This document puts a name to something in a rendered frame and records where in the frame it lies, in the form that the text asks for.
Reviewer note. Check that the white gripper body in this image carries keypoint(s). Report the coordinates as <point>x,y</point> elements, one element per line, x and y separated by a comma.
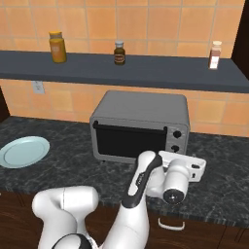
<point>181,156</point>

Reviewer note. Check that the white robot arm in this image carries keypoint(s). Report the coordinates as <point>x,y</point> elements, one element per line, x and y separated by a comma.
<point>131,223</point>

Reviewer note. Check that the black toaster oven knob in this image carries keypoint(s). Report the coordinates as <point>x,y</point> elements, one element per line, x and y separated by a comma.
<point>177,133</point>
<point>175,149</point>

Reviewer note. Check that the black glass toaster oven door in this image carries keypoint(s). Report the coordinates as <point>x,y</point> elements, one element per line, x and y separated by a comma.
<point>129,141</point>

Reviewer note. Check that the grey toaster oven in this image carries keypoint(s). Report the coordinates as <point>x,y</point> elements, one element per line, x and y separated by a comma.
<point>142,107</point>

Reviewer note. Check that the dark wood drawer front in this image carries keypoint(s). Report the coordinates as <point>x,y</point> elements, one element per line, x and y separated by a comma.
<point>201,236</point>

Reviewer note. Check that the dark brown bottle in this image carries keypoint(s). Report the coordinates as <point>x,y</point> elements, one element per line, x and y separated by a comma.
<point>119,55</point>

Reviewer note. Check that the light blue plate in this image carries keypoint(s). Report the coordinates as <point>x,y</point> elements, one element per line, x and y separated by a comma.
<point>23,151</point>

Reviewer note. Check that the yellow jar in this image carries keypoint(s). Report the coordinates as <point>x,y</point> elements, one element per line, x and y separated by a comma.
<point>58,48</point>

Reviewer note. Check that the dark wood side panel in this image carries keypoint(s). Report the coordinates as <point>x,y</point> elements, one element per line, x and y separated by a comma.
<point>3,107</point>

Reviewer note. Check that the dark grey wall shelf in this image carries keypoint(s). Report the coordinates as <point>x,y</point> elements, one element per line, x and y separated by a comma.
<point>129,71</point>

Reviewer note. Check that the dark wood wall cupboard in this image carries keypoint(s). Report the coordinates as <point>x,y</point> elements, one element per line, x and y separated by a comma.
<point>242,35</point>

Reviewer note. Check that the grey wall outlet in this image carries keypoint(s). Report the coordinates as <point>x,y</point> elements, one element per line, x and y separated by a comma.
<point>38,87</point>

